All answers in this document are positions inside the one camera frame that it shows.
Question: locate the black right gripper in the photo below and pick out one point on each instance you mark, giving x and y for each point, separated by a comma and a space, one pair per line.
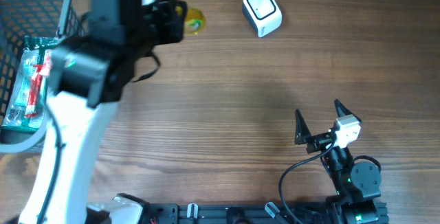
303, 135

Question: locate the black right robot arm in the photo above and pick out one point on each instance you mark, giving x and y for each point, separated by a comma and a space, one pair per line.
356, 179

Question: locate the green glove package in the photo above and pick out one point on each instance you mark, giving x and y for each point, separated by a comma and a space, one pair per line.
15, 119

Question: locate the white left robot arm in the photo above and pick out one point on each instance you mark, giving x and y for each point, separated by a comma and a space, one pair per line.
86, 81

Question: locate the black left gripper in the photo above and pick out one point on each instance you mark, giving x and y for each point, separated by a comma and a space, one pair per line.
174, 22

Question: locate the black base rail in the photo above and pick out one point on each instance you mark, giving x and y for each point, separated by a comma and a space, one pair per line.
162, 213

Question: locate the white barcode scanner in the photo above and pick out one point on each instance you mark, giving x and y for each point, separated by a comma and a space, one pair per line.
264, 16

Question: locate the grey plastic shopping basket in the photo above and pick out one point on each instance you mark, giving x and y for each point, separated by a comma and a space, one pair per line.
33, 18

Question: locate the yellow dish soap bottle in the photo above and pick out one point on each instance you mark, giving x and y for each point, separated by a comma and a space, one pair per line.
195, 21

